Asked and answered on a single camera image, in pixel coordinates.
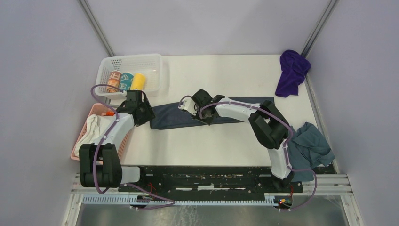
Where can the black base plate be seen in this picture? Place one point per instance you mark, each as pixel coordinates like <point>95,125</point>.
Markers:
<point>195,183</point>

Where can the orange patterned rolled towel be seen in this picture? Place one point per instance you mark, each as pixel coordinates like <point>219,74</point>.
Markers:
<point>114,81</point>

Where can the yellow rolled towel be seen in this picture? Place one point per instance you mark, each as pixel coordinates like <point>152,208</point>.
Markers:
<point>138,82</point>

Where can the corner metal rail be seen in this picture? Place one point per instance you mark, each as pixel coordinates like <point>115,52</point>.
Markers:
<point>316,31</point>
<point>86,8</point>

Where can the white cloth in basket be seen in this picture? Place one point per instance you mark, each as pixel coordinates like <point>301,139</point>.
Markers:
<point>96,125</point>

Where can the white plastic basket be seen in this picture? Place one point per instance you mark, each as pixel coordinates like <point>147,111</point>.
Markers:
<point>149,65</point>

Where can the orange item in basket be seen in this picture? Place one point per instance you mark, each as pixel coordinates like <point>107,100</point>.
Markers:
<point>109,113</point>

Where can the left corner metal rail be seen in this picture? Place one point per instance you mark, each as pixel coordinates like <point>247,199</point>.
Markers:
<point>86,8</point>

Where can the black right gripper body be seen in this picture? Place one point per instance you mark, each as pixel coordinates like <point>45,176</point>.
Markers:
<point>204,118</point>

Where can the teal patterned rolled towel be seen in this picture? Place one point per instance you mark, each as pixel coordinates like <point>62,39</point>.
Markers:
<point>126,81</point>

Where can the right corner metal rail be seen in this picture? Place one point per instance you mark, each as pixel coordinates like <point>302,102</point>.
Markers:
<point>316,31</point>

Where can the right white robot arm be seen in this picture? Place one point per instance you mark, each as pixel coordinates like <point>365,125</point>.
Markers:
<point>270,127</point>

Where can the purple towel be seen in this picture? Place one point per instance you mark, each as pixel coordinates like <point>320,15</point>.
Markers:
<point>294,68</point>

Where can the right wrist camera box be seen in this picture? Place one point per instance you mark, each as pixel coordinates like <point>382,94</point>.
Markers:
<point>188,105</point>

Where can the dark grey towel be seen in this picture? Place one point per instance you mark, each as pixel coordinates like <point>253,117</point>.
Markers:
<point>170,117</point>

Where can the aluminium frame rails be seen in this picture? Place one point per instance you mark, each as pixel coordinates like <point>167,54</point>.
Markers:
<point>327,202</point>

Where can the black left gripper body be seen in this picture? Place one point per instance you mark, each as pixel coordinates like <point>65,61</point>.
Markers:
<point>147,113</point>

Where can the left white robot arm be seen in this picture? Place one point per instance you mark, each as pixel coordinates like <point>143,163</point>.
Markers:
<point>100,165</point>

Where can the pink plastic basket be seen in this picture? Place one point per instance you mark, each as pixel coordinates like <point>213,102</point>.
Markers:
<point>119,133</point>

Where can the teal blue towel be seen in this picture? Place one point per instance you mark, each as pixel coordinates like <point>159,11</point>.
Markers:
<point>308,148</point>

